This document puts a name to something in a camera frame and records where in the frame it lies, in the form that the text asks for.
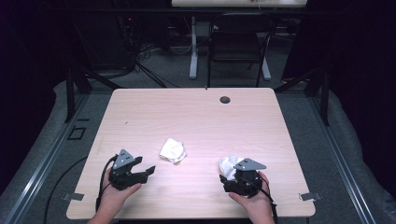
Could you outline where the black metal frame stand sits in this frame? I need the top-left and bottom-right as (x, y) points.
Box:
(63, 63), (123, 124)
(274, 66), (332, 127)

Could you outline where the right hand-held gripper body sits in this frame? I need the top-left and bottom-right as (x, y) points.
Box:
(222, 157), (268, 199)

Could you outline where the black cable on floor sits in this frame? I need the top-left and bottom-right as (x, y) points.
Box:
(42, 155), (89, 224)

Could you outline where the metal table bracket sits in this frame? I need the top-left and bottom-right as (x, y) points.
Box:
(299, 191), (323, 202)
(61, 192), (85, 202)

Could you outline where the bundle of black cables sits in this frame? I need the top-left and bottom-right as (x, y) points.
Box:
(116, 13), (181, 89)

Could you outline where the person's right hand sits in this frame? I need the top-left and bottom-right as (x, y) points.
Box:
(228, 170), (275, 219)

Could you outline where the right hand-held gripper cable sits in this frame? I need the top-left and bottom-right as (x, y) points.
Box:
(246, 175), (280, 224)

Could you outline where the aluminium floor rail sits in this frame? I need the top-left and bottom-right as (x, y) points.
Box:
(307, 92), (378, 224)
(0, 92), (92, 224)

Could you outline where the black folding chair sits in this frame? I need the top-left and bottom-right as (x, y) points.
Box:
(205, 12), (278, 89)

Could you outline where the white sock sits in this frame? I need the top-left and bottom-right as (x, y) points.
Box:
(159, 137), (188, 164)
(218, 154), (246, 182)

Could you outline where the person's left hand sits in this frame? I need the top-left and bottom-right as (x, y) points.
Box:
(98, 169), (143, 213)

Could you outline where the left hand-held gripper cable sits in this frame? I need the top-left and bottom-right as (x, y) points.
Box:
(94, 154), (120, 213)

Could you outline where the hand-held gripper cable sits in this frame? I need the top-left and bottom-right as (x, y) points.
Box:
(94, 154), (120, 213)
(246, 175), (280, 224)

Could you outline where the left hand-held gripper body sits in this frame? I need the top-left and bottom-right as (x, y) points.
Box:
(106, 148), (149, 191)

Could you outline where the white desk with legs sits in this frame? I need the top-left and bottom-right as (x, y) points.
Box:
(170, 0), (308, 81)

